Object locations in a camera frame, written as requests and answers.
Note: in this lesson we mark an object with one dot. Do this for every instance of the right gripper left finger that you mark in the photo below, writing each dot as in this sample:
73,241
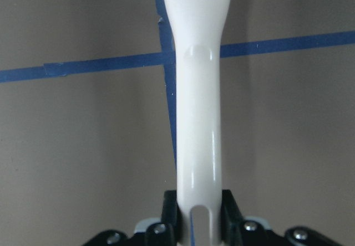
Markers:
168,230

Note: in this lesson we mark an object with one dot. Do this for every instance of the white hand brush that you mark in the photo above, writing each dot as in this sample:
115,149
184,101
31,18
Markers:
197,27

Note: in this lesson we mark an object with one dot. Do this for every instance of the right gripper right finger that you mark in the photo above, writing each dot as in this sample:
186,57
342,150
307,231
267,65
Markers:
235,228

